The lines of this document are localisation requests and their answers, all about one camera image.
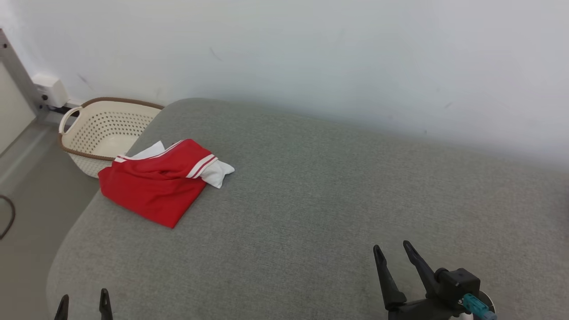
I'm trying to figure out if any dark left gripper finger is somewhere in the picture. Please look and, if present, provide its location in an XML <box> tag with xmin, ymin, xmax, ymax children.
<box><xmin>98</xmin><ymin>288</ymin><xmax>114</xmax><ymax>320</ymax></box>
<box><xmin>54</xmin><ymin>294</ymin><xmax>70</xmax><ymax>320</ymax></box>

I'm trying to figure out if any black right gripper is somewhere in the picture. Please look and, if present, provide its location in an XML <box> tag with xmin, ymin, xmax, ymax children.
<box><xmin>373</xmin><ymin>240</ymin><xmax>465</xmax><ymax>320</ymax></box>

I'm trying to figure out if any red jersey with white sleeves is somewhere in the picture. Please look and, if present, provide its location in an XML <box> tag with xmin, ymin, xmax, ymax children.
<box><xmin>97</xmin><ymin>138</ymin><xmax>236</xmax><ymax>229</ymax></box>

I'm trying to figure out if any cream perforated laundry basket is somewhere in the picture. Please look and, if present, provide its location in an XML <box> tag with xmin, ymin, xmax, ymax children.
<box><xmin>58</xmin><ymin>96</ymin><xmax>165</xmax><ymax>179</ymax></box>

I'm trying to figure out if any camera cable with teal plug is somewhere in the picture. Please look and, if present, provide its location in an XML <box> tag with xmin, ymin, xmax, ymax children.
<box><xmin>462</xmin><ymin>293</ymin><xmax>498</xmax><ymax>320</ymax></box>

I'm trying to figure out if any dark cable loop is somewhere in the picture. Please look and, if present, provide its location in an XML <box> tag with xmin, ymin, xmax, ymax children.
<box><xmin>0</xmin><ymin>194</ymin><xmax>16</xmax><ymax>241</ymax></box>

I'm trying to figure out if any white wall box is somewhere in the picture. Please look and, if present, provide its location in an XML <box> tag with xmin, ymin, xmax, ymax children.
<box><xmin>31</xmin><ymin>73</ymin><xmax>70</xmax><ymax>108</ymax></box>

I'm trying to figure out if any grey metal frame post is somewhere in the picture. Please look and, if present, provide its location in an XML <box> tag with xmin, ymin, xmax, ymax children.
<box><xmin>0</xmin><ymin>28</ymin><xmax>50</xmax><ymax>124</ymax></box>

